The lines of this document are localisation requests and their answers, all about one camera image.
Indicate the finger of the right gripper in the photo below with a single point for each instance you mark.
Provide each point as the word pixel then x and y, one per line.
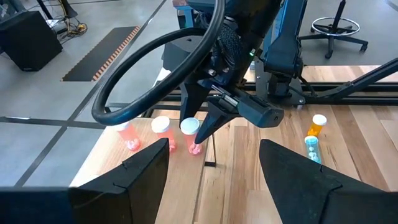
pixel 216 118
pixel 191 99

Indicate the orange pill bottle white cap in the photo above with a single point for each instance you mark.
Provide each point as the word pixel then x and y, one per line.
pixel 317 124

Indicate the black aluminium extrusion frame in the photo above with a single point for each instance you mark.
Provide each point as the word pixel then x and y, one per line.
pixel 342 101

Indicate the black box case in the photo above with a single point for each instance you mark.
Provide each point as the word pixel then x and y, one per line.
pixel 28 40

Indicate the red pill bottle white cap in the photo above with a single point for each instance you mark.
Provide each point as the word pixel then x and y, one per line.
pixel 190 126
pixel 130 138
pixel 161 124

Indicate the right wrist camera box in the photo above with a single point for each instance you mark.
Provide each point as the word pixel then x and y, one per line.
pixel 186 57

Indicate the black mat hazard stripe edge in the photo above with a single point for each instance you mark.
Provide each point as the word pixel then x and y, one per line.
pixel 102 53

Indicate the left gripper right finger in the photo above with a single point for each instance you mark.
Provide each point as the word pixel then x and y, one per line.
pixel 304 193

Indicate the green pill bottle white cap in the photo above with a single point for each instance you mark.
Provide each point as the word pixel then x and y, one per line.
pixel 312 151

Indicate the blue grey metal stand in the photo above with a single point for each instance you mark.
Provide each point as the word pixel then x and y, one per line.
pixel 186 15

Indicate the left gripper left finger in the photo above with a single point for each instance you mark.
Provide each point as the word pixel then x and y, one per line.
pixel 133 193

